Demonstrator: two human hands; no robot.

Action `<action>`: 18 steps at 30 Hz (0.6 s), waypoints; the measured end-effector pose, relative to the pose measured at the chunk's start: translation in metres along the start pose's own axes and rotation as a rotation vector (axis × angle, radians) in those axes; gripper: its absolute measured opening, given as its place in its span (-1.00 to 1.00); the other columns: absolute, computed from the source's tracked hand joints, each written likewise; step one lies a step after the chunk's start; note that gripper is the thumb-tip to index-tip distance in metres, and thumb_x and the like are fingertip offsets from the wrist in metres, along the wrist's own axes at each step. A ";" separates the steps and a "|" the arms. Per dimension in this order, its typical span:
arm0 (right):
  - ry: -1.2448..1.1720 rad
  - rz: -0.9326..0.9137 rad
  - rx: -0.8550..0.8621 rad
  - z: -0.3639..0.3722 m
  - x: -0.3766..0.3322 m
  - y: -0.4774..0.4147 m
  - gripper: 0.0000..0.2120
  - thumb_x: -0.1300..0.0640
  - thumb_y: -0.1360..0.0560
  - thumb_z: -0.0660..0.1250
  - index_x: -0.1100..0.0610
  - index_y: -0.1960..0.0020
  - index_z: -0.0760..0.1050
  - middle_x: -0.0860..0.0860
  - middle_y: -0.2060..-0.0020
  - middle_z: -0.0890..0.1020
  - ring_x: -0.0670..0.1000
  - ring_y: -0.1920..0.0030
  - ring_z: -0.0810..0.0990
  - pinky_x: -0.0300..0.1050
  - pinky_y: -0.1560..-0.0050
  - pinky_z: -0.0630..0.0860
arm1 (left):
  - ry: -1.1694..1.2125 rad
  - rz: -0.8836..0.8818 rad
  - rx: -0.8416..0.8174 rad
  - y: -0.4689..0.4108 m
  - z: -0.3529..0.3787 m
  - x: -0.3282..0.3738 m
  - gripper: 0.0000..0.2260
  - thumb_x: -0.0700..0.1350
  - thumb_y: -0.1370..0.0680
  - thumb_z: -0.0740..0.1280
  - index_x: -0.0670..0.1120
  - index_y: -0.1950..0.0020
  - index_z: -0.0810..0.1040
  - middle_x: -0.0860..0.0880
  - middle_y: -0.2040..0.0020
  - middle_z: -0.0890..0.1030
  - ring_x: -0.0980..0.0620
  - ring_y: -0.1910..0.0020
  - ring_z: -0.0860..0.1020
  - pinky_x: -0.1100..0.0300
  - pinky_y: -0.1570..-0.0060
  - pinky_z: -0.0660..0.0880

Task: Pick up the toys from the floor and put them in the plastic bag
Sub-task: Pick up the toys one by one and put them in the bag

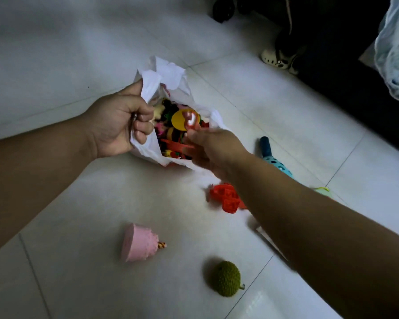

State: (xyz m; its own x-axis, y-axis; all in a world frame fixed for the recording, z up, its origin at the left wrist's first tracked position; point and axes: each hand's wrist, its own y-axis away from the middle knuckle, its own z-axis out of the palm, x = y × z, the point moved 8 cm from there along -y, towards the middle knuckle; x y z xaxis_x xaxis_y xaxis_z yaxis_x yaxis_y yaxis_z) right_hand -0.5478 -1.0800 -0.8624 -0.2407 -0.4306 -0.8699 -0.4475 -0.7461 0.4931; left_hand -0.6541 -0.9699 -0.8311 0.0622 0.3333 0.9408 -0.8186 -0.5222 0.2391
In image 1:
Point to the teal perforated catch cup toy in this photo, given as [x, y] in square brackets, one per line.
[276, 162]

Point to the red lobster toy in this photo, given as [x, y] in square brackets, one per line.
[227, 197]

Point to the person's right forearm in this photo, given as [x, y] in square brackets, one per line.
[326, 242]

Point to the person's right hand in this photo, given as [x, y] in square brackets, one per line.
[219, 152]

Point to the grey patterned blanket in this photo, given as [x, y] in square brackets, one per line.
[395, 56]

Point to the yellow round disc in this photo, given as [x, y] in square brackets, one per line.
[179, 120]

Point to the thin wooden stick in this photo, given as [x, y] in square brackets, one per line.
[288, 16]

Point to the pink cupcake toy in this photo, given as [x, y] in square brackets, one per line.
[138, 243]

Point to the person's left hand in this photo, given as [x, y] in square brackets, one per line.
[116, 122]

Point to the pale green button toy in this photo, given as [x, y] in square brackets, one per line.
[323, 192]

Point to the green spiky ball toy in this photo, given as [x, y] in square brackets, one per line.
[226, 279]

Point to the white plastic bag red print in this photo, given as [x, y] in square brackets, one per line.
[166, 76]

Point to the black stroller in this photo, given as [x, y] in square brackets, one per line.
[223, 9]

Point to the person's left forearm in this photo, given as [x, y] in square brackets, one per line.
[36, 169]

